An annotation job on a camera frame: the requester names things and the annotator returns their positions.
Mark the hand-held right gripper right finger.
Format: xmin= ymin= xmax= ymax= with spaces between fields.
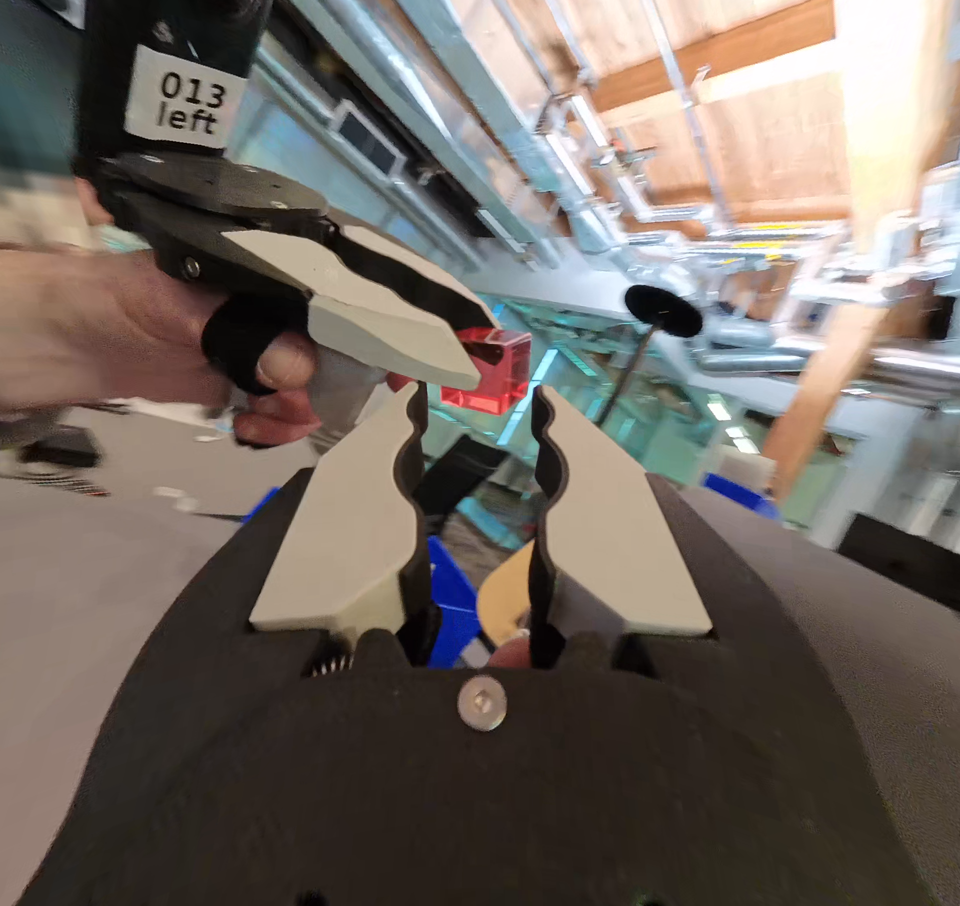
xmin=528 ymin=384 xmax=714 ymax=669

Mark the red translucent cube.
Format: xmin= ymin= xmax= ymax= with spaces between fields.
xmin=438 ymin=326 xmax=532 ymax=416

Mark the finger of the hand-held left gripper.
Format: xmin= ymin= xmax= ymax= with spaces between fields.
xmin=219 ymin=228 xmax=483 ymax=392
xmin=332 ymin=223 xmax=501 ymax=333

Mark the grey and tan chair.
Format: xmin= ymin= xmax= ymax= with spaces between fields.
xmin=476 ymin=486 xmax=960 ymax=906

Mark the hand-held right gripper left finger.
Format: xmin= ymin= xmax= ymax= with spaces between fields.
xmin=249 ymin=381 xmax=445 ymax=669

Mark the person's left hand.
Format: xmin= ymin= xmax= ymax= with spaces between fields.
xmin=0 ymin=246 xmax=322 ymax=450

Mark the silver ventilation duct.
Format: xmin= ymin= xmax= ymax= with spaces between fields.
xmin=285 ymin=0 xmax=571 ymax=270

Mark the black pole stand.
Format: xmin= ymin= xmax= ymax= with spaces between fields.
xmin=596 ymin=283 xmax=705 ymax=423

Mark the flat black device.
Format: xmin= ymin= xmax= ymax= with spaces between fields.
xmin=18 ymin=426 xmax=102 ymax=468

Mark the black cloth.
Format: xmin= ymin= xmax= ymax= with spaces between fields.
xmin=416 ymin=433 xmax=511 ymax=517

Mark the small blue bin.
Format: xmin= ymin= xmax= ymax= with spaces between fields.
xmin=701 ymin=471 xmax=781 ymax=521

